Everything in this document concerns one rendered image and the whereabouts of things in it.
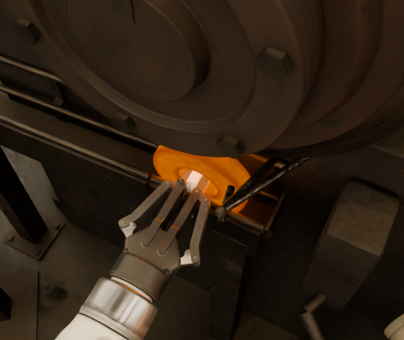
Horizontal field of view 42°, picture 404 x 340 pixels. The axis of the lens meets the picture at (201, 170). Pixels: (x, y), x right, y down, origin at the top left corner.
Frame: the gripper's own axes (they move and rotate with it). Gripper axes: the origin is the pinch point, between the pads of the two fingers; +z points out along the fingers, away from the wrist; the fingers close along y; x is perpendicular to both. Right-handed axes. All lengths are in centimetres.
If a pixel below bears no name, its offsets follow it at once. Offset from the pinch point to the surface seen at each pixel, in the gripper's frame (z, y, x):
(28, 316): -26, -41, -73
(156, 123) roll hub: -9.7, 1.0, 26.4
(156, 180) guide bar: -3.0, -6.5, -3.8
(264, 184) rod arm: -5.2, 11.2, 14.3
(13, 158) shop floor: 13, -77, -76
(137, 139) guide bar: 3.1, -13.8, -5.8
